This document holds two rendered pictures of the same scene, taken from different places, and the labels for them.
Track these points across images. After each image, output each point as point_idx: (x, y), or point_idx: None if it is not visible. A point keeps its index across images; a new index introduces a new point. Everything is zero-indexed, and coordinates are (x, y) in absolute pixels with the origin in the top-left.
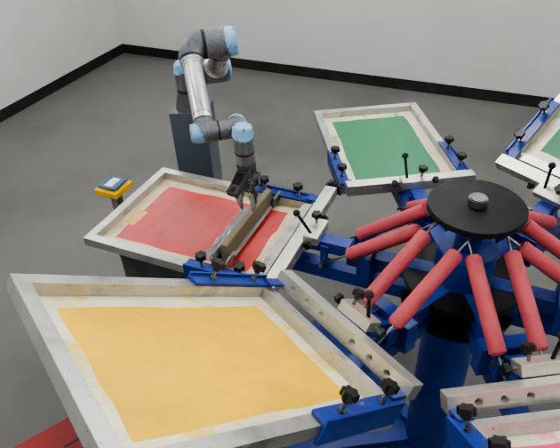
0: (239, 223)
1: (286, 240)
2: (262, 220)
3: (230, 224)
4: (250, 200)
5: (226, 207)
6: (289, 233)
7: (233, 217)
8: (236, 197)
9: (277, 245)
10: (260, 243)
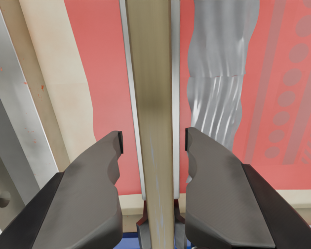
0: (155, 30)
1: None
2: (136, 145)
3: (234, 103)
4: (102, 180)
5: (275, 162)
6: (19, 120)
7: (239, 135)
8: None
9: None
10: (99, 61)
